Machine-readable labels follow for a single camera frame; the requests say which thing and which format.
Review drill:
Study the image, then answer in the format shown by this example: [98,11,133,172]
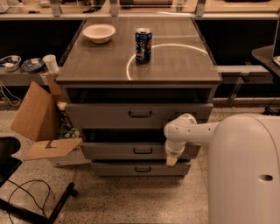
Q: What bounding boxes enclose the white bowl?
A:
[83,24,116,44]

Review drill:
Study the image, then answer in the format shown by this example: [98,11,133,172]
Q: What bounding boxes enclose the dark side table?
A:
[251,45,280,78]

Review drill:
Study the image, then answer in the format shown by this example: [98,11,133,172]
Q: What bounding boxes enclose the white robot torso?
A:
[208,114,280,224]

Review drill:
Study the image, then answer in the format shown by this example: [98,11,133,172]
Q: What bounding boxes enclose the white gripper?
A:
[164,140,186,167]

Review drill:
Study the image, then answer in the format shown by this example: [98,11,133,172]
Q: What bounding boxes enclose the black stand base left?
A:
[0,182,78,224]

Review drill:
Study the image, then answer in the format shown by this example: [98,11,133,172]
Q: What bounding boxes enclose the black chair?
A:
[0,136,21,187]

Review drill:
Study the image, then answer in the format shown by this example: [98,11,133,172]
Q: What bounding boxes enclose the snack bags in box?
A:
[57,101,80,139]

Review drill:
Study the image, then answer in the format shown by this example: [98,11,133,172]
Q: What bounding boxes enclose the grey drawer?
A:
[92,162,191,177]
[80,141,201,161]
[66,103,213,129]

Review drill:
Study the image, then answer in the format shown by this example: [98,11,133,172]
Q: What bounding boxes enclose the grey bottom drawer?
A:
[92,162,191,177]

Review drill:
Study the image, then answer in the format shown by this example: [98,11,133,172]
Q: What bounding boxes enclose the blue patterned bowl left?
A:
[0,55,21,72]

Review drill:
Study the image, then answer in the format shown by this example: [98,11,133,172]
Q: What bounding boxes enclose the blue patterned bowl right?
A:
[21,58,45,74]

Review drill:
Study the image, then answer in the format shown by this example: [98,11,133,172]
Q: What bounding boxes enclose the grey top drawer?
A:
[66,103,213,129]

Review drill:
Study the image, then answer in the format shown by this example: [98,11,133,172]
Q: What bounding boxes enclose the black cable on floor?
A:
[6,178,52,224]

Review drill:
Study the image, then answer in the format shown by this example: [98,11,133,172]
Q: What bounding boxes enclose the open cardboard box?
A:
[10,74,90,166]

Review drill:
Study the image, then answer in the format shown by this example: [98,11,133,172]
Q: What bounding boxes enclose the blue soda can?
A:
[135,28,152,64]

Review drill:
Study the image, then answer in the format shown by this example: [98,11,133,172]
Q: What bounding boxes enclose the white cables left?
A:
[0,80,23,109]

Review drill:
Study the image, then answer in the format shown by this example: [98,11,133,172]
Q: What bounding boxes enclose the blue patterned bowl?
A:
[21,58,45,74]
[0,55,21,72]

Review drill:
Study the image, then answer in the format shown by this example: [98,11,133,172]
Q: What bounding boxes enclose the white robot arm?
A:
[164,114,218,166]

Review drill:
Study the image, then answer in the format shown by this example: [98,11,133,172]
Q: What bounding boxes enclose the grey drawer cabinet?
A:
[57,17,221,164]

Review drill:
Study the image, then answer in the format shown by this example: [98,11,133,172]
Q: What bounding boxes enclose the white paper cup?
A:
[43,54,59,74]

